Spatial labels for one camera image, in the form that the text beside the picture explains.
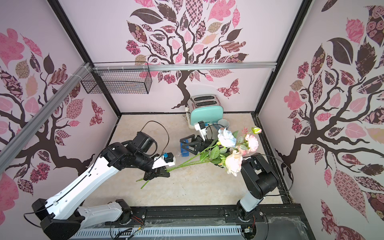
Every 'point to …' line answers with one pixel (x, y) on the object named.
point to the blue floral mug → (224, 123)
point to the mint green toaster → (206, 107)
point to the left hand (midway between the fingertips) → (165, 176)
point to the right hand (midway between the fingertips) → (183, 146)
